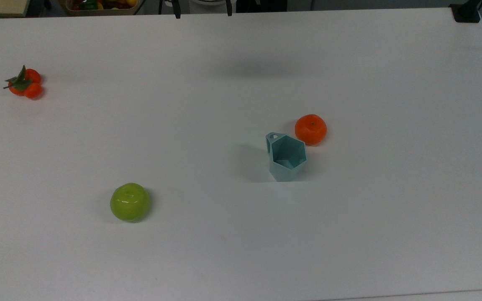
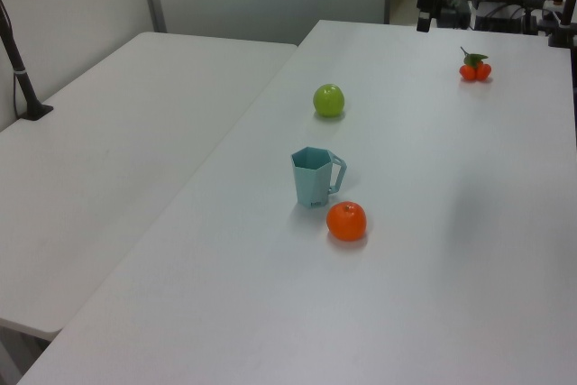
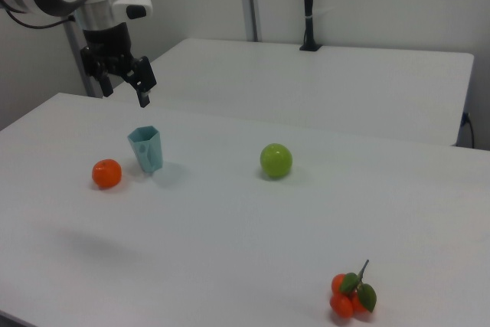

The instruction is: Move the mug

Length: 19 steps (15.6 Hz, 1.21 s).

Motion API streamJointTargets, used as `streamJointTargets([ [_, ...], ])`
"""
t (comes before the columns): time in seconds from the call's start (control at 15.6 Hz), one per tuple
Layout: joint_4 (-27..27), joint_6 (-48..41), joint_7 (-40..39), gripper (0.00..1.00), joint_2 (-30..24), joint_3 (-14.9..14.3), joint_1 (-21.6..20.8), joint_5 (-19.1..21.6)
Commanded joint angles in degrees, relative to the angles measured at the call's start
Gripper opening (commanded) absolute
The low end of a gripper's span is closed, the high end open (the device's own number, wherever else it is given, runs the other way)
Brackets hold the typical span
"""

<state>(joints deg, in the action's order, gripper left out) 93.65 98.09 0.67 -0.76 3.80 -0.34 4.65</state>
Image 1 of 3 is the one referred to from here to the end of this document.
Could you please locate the teal faceted mug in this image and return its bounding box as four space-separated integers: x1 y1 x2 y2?
265 132 308 182

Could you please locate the basket of toy fruit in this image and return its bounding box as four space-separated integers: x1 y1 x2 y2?
59 0 142 16

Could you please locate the single orange tangerine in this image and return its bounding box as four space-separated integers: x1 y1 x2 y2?
295 114 328 146

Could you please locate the small oranges cluster with leaves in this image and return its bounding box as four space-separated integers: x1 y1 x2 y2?
3 65 44 99

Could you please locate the green apple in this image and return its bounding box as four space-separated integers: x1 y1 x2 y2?
110 182 151 222

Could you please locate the black table clamp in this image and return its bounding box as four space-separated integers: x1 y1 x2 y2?
449 0 482 23

